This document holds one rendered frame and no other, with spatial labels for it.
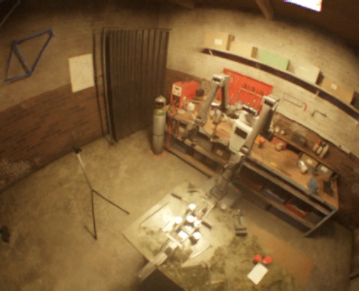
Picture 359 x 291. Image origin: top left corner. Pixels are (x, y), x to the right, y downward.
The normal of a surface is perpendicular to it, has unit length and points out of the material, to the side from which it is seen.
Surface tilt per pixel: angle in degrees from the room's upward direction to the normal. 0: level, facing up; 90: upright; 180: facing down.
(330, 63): 90
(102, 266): 0
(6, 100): 90
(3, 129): 90
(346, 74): 90
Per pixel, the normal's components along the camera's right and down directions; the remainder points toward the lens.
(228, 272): 0.11, -0.78
